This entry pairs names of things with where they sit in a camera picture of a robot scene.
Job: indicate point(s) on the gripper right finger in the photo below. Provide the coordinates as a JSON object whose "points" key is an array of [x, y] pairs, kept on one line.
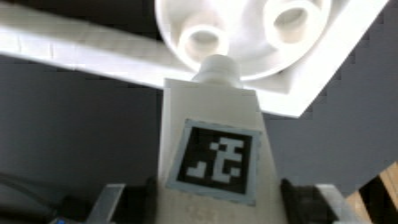
{"points": [[315, 204]]}

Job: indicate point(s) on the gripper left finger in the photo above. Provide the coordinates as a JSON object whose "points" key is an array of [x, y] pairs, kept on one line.
{"points": [[127, 204]]}

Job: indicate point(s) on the white stool leg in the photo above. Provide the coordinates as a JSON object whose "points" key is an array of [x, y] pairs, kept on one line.
{"points": [[217, 184]]}

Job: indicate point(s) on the white round stool seat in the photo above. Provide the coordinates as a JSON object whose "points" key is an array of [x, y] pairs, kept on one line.
{"points": [[262, 31]]}

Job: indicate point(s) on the white right rail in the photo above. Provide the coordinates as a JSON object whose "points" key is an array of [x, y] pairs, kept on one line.
{"points": [[294, 86]]}

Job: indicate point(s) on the white rail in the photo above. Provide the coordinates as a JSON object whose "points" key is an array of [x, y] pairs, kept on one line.
{"points": [[294, 86], [80, 46]]}

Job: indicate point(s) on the white front rail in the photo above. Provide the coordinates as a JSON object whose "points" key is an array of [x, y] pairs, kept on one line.
{"points": [[80, 46]]}

